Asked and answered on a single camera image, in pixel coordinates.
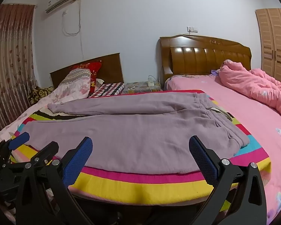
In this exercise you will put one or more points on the white power strip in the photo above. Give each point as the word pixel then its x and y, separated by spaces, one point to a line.
pixel 151 83

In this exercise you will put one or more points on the white wall socket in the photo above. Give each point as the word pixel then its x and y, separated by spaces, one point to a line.
pixel 192 29

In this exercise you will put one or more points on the brown floral curtain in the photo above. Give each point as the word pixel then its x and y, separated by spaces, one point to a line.
pixel 9 63

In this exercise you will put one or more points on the nightstand with floral cover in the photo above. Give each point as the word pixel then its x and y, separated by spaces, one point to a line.
pixel 140 88

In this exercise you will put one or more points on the dark flat wooden headboard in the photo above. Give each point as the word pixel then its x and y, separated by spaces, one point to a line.
pixel 110 68

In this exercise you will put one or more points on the padded wooden headboard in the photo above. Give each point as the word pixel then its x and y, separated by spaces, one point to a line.
pixel 201 58

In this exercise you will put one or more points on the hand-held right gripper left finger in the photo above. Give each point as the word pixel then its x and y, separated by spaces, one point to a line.
pixel 78 161

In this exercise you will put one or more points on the small purple cloth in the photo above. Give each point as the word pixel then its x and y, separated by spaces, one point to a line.
pixel 216 72

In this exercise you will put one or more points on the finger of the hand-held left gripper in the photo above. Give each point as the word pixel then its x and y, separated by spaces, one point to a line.
pixel 48 150
pixel 18 141

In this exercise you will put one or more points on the pink bed sheet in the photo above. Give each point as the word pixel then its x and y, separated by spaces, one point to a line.
pixel 248 121

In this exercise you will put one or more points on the pale floral bed sheet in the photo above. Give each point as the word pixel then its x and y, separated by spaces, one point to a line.
pixel 4 126

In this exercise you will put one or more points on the purple pants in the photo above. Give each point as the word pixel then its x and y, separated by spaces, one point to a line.
pixel 131 133

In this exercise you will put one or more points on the light wooden wardrobe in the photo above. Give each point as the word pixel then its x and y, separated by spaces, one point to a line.
pixel 275 44

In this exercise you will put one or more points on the colourful striped blanket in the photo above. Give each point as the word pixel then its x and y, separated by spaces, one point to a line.
pixel 131 189

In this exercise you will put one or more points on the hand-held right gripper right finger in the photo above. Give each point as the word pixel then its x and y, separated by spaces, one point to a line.
pixel 202 159

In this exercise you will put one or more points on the brown patterned blanket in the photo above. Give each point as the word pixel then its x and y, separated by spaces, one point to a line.
pixel 39 95

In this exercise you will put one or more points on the red pillow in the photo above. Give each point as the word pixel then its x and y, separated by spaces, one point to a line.
pixel 95 75

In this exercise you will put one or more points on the plaid cloth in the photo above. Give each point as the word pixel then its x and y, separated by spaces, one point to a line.
pixel 107 89

